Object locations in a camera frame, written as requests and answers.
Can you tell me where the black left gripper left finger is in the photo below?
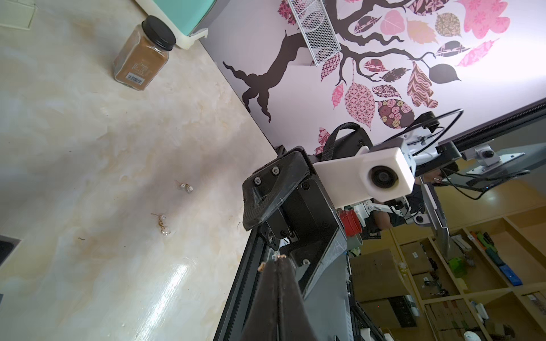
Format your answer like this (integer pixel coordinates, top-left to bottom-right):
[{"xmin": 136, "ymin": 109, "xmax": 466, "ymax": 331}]
[{"xmin": 240, "ymin": 261, "xmax": 279, "ymax": 341}]

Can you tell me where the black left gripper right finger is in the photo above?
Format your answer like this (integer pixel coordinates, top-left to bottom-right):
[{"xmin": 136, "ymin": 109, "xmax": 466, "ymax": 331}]
[{"xmin": 277, "ymin": 256, "xmax": 317, "ymax": 341}]

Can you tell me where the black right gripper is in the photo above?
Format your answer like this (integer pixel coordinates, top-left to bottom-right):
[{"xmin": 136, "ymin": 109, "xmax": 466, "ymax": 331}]
[{"xmin": 243, "ymin": 146, "xmax": 347, "ymax": 297}]

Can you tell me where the gold flower earring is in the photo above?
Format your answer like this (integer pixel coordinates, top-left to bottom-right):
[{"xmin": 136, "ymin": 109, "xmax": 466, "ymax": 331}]
[{"xmin": 257, "ymin": 254, "xmax": 286, "ymax": 273}]

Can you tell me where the small cream square box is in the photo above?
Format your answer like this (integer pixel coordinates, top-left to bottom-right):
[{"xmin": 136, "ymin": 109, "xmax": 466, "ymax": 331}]
[{"xmin": 1, "ymin": 0, "xmax": 38, "ymax": 31}]

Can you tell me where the brown spice jar black lid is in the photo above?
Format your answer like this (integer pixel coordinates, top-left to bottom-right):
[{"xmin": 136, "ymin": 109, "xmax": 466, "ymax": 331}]
[{"xmin": 113, "ymin": 16, "xmax": 176, "ymax": 91}]

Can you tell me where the mint green toaster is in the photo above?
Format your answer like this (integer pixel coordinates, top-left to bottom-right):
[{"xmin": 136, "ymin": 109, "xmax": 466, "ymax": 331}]
[{"xmin": 136, "ymin": 0, "xmax": 216, "ymax": 50}]

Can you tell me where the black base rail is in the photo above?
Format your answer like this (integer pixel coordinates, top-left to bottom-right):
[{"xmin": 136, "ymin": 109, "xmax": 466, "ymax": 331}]
[{"xmin": 213, "ymin": 230, "xmax": 271, "ymax": 340}]

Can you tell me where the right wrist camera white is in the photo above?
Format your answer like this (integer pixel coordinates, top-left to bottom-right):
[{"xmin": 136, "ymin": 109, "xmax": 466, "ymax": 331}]
[{"xmin": 314, "ymin": 147, "xmax": 417, "ymax": 208}]

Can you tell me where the white wire shelf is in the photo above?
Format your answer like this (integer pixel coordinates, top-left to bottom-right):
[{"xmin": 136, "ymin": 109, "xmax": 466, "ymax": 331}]
[{"xmin": 287, "ymin": 0, "xmax": 341, "ymax": 66}]

